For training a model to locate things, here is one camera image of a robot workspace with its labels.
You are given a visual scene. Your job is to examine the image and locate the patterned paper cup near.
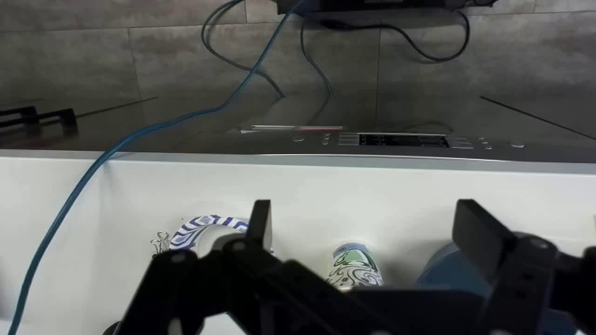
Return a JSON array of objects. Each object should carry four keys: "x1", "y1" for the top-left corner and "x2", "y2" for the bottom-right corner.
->
[{"x1": 329, "y1": 243, "x2": 384, "y2": 292}]

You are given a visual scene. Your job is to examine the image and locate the blue ethernet cable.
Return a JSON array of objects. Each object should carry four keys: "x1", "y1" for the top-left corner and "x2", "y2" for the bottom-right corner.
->
[{"x1": 6, "y1": 0, "x2": 310, "y2": 335}]

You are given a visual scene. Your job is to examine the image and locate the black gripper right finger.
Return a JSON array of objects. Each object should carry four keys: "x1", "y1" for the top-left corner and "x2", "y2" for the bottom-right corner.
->
[{"x1": 453, "y1": 199, "x2": 596, "y2": 335}]

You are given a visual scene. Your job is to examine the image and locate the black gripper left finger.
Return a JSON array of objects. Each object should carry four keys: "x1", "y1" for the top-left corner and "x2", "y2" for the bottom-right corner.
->
[{"x1": 116, "y1": 199, "x2": 273, "y2": 335}]

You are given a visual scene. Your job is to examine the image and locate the blue patterned paper plate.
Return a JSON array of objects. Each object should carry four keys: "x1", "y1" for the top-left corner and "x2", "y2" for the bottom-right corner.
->
[{"x1": 152, "y1": 213, "x2": 250, "y2": 254}]

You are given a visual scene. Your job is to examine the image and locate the blue bowl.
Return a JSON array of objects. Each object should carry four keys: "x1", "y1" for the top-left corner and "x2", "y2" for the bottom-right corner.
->
[{"x1": 416, "y1": 243, "x2": 578, "y2": 335}]

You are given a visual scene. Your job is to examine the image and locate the black cable on wall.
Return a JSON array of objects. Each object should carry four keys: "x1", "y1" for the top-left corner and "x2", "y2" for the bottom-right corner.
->
[{"x1": 200, "y1": 0, "x2": 474, "y2": 100}]

